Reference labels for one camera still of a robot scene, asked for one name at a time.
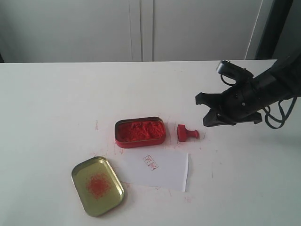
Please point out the red stamp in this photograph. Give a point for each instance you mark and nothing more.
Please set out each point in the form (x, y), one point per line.
(183, 133)

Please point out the white paper sheet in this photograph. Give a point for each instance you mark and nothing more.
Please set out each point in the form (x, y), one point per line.
(154, 167)

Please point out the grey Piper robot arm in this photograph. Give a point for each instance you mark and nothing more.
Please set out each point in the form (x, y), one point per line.
(287, 71)

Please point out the dark vertical post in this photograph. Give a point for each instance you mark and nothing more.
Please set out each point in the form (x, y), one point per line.
(273, 29)

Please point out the red ink pad tin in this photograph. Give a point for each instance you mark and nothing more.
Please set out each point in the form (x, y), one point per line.
(139, 132)

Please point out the gold tin lid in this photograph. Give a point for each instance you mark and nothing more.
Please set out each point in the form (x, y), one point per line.
(97, 185)

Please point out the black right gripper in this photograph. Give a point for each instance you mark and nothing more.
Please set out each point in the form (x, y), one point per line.
(241, 102)

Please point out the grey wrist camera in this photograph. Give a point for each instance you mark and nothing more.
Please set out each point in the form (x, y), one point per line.
(232, 71)

